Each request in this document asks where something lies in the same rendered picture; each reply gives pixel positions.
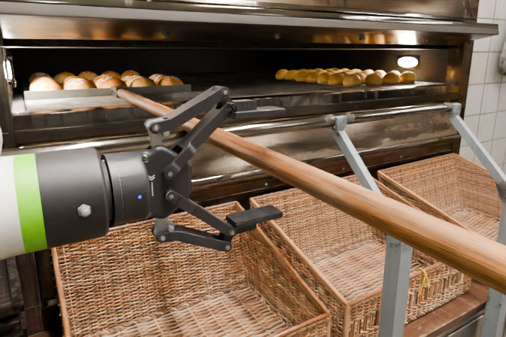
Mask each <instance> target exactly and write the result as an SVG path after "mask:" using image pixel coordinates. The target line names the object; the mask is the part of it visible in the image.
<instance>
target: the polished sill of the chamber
mask: <svg viewBox="0 0 506 337"><path fill-rule="evenodd" d="M458 92H459V84H454V83H442V84H431V85H419V86H408V87H385V88H373V89H362V90H340V91H328V92H317V93H294V94H282V95H271V96H249V97H237V98H230V99H231V100H243V99H249V100H253V101H256V102H257V107H265V106H275V107H279V108H293V107H302V106H310V105H327V104H336V103H345V102H362V101H370V100H380V99H396V98H405V97H414V96H430V95H440V94H448V93H458ZM186 102H189V101H180V102H158V103H159V104H162V105H165V106H166V107H169V108H171V109H174V110H175V109H176V108H178V107H180V106H182V105H183V104H185V103H186ZM153 118H157V116H155V115H153V114H151V113H150V112H148V111H146V110H144V109H142V108H140V107H138V106H136V105H112V106H101V107H88V108H66V109H55V110H43V111H21V112H13V113H12V122H13V127H14V131H15V132H18V131H26V130H36V129H52V128H61V127H70V126H86V125H96V124H104V123H121V122H130V121H139V120H149V119H153Z"/></svg>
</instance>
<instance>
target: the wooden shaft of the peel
mask: <svg viewBox="0 0 506 337"><path fill-rule="evenodd" d="M117 95H118V96H119V97H121V98H122V99H124V100H126V101H128V102H130V103H132V104H134V105H136V106H138V107H140V108H142V109H144V110H146V111H148V112H150V113H151V114H153V115H155V116H157V117H163V116H165V115H167V114H168V113H170V112H171V111H174V109H171V108H169V107H166V106H165V105H162V104H159V103H157V102H154V101H152V100H150V99H146V98H145V97H142V96H140V95H137V94H135V93H132V92H130V91H128V90H125V89H122V88H121V89H119V90H118V91H117ZM199 121H200V120H198V119H196V118H193V119H191V120H189V121H187V122H186V123H184V124H183V125H181V126H180V127H179V128H180V129H183V130H184V131H186V132H189V131H191V130H192V128H194V126H195V125H196V124H197V123H198V122H199ZM205 141H206V142H208V143H210V144H212V145H214V146H216V147H218V148H220V149H222V150H224V151H226V152H228V153H230V154H232V155H233V156H235V157H237V158H239V159H241V160H243V161H245V162H247V163H249V164H251V165H253V166H255V167H257V168H259V169H260V170H262V171H264V172H266V173H268V174H270V175H272V176H274V177H276V178H278V179H280V180H282V181H284V182H286V183H287V184H290V185H292V186H293V187H296V188H298V189H299V190H302V191H304V192H305V193H308V194H310V195H311V196H313V197H315V198H317V199H319V200H321V201H323V202H325V203H327V204H329V205H331V206H333V207H335V208H337V209H339V210H341V211H342V212H344V213H346V214H348V215H350V216H352V217H354V218H356V219H358V220H360V221H362V222H364V223H366V224H367V225H369V226H372V227H373V228H375V229H378V230H379V231H381V232H384V233H385V234H387V235H390V236H391V237H393V238H395V239H397V240H399V241H401V242H403V243H405V244H407V245H409V246H411V247H413V248H415V249H417V250H419V251H421V252H422V253H424V254H426V255H428V256H430V257H432V258H434V259H436V260H438V261H440V262H442V263H444V264H446V265H448V266H449V267H451V268H453V269H455V270H457V271H459V272H461V273H463V274H465V275H467V276H469V277H471V278H473V279H475V280H476V281H479V282H480V283H482V284H485V285H486V286H488V287H491V288H492V289H494V290H497V291H498V292H500V293H503V294H504V295H506V246H505V245H503V244H500V243H498V242H496V241H493V240H491V239H488V238H485V237H483V236H481V235H478V234H476V233H474V232H471V231H468V230H466V229H463V228H462V227H459V226H456V225H454V224H452V223H449V222H446V221H445V220H442V219H440V218H437V217H434V216H432V215H430V214H426V213H425V212H423V211H420V210H417V209H415V208H412V207H410V206H408V205H405V204H403V203H400V202H398V201H395V200H394V199H390V198H388V197H386V196H383V195H381V194H379V193H375V192H374V191H372V190H369V189H366V188H364V187H361V186H359V185H357V184H354V183H352V182H349V181H346V180H344V179H342V178H339V177H337V176H335V175H332V174H330V173H327V172H324V171H322V170H320V169H318V168H315V167H313V166H310V165H307V164H306V163H304V162H301V161H298V160H296V159H293V158H291V157H289V156H286V155H284V154H281V153H278V152H276V151H274V150H271V149H269V148H267V147H264V146H262V145H259V144H256V143H254V142H252V141H249V140H247V139H245V138H242V137H239V136H238V135H234V134H233V133H230V132H227V131H225V130H223V129H220V128H217V129H216V130H215V131H214V132H213V133H212V134H211V135H210V136H209V137H208V138H207V139H206V140H205Z"/></svg>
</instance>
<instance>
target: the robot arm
mask: <svg viewBox="0 0 506 337"><path fill-rule="evenodd" d="M229 94H230V91H229V89H228V88H227V87H221V86H213V87H212V88H210V89H208V90H206V91H205V92H204V93H202V94H200V95H198V96H197V97H195V98H193V99H191V100H190V101H189V102H186V103H185V104H183V105H182V106H180V107H178V108H176V109H175V110H174V111H171V112H170V113H168V114H167V115H165V116H163V117H157V118H153V119H149V120H146V121H145V123H144V126H145V128H146V129H147V130H148V134H149V138H150V143H151V145H150V146H149V147H146V148H145V149H142V150H130V151H124V152H117V153H105V154H102V156H101V160H100V158H99V154H98V152H97V150H96V149H95V148H94V147H85V148H78V149H71V150H58V151H51V152H43V153H30V154H23V155H16V156H0V260H4V259H7V258H10V257H15V256H18V255H21V254H27V253H31V252H35V251H39V250H45V249H48V248H52V247H59V246H62V245H66V244H72V243H76V242H79V241H86V240H90V239H94V238H100V237H103V236H106V235H107V233H108V230H109V221H110V223H111V225H112V226H116V225H120V224H124V223H130V222H134V221H138V220H144V219H146V218H149V217H155V226H153V227H152V229H151V232H152V234H153V235H154V237H155V238H156V239H157V241H158V242H160V243H164V242H171V241H180V242H184V243H187V244H193V245H197V246H200V247H207V248H210V249H214V250H220V251H223V252H228V251H230V250H231V248H232V245H231V241H232V238H233V237H234V236H235V235H236V234H240V233H243V232H248V231H251V230H254V229H256V228H257V223H263V222H266V221H269V220H275V219H278V218H281V217H283V212H282V211H280V210H279V209H278V208H276V207H274V206H273V205H266V206H263V207H259V208H253V209H249V210H246V211H240V212H236V213H232V214H226V221H227V222H228V223H227V222H226V221H225V220H222V219H221V218H220V217H218V216H216V215H215V214H213V213H212V212H210V211H208V210H206V209H205V208H204V207H202V206H200V205H198V204H197V203H196V202H194V201H192V200H191V199H189V196H190V194H191V192H193V184H192V182H191V175H192V165H191V164H190V163H189V160H190V159H191V158H192V157H193V155H194V154H195V153H196V150H197V149H198V148H199V147H200V145H201V144H202V143H203V142H204V141H205V140H206V139H207V138H208V137H209V136H210V135H211V134H212V133H213V132H214V131H215V130H216V129H217V128H218V127H219V126H220V125H221V124H222V123H223V122H224V121H225V120H226V119H227V118H228V117H229V118H233V119H235V120H236V119H245V118H253V117H268V116H276V115H285V109H284V108H279V107H275V106H265V107H257V102H256V101H253V100H249V99H243V100H231V99H230V96H229ZM215 104H216V105H215ZM213 105H215V106H214V107H213V108H212V109H211V110H210V111H209V112H208V113H207V114H206V115H205V116H204V117H203V118H202V119H201V120H200V121H199V122H198V123H197V124H196V125H195V126H194V128H192V130H191V131H189V133H188V134H186V136H185V137H183V139H181V140H178V141H177V142H176V143H175V144H174V145H173V146H172V147H171V148H170V149H169V148H168V147H166V146H164V145H163V144H162V140H163V139H164V138H166V137H167V136H168V135H169V131H171V130H173V129H176V128H178V127H180V126H181V125H183V124H184V123H186V122H187V121H189V120H191V119H193V118H194V117H196V116H197V115H199V114H201V113H202V112H204V111H205V110H207V109H209V108H210V107H212V106H213ZM177 208H180V209H182V210H184V211H186V212H187V213H189V214H191V215H193V216H195V217H197V218H198V219H200V220H201V221H203V222H205V223H207V224H209V225H210V226H212V227H213V228H215V229H217V230H218V231H220V233H219V235H216V234H213V233H210V232H204V231H201V230H198V229H192V228H189V227H186V226H180V225H177V224H173V223H172V221H171V220H167V219H166V218H167V217H168V216H169V215H170V214H172V213H173V212H174V211H175V210H176V209H177Z"/></svg>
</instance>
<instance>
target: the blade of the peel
mask: <svg viewBox="0 0 506 337"><path fill-rule="evenodd" d="M125 88H126V90H128V91H130V92H132V93H135V94H137V95H138V94H153V93H181V92H191V85H190V84H181V85H163V86H146V87H125ZM24 95H25V100H39V99H67V98H81V97H96V96H111V88H92V89H75V90H40V91H29V89H25V90H24Z"/></svg>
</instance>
